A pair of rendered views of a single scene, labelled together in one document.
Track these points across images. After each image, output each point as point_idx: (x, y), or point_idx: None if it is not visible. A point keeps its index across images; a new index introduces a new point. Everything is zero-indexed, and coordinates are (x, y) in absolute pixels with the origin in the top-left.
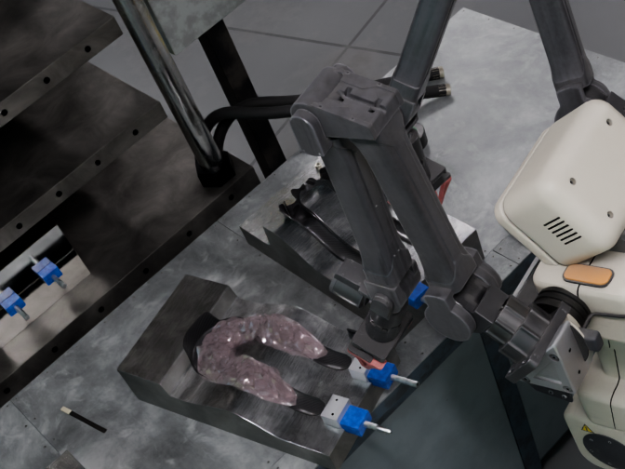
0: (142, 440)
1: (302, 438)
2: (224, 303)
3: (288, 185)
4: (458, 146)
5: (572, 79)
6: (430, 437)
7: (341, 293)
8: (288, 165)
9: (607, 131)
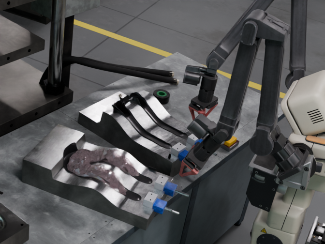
0: (27, 201)
1: (131, 209)
2: (81, 142)
3: (104, 100)
4: (184, 106)
5: (300, 67)
6: (156, 239)
7: (195, 129)
8: (96, 94)
9: None
